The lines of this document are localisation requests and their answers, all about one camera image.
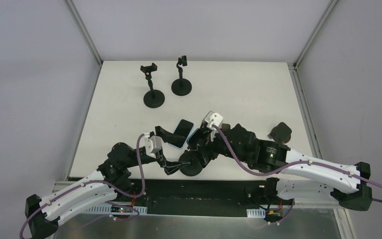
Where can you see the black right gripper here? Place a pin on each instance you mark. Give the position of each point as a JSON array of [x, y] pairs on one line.
[[203, 143]]

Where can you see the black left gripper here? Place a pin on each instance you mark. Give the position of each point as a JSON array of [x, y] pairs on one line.
[[159, 157]]

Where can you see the blue phone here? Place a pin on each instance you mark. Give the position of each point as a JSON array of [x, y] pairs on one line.
[[196, 139]]

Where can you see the black phone stand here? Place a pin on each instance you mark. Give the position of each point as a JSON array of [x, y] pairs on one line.
[[153, 98], [181, 86], [191, 159]]

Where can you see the blue-cased phone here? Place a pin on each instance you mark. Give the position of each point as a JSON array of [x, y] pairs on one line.
[[183, 128]]

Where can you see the black phone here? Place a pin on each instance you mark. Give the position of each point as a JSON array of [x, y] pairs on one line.
[[225, 127]]

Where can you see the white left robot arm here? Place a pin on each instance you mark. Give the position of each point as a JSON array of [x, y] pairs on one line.
[[121, 174]]

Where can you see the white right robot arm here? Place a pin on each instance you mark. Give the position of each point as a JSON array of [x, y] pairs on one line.
[[321, 179]]

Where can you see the small black brown wedge stand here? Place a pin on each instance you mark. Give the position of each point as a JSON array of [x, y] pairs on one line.
[[281, 133]]

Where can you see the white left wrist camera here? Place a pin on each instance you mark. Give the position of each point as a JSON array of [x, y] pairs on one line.
[[153, 145]]

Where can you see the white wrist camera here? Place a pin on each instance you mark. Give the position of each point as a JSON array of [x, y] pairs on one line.
[[211, 122], [153, 145]]

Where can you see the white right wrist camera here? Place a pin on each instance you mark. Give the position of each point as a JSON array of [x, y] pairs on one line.
[[211, 122]]

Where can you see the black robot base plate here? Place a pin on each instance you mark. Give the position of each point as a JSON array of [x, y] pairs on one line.
[[204, 197]]

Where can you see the white slotted cable duct left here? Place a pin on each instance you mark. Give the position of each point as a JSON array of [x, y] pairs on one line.
[[118, 210]]

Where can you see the white slotted cable duct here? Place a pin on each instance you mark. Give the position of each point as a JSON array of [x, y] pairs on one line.
[[118, 210], [256, 213]]

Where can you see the white slotted cable duct right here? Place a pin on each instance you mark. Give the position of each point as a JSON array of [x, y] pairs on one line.
[[256, 213]]

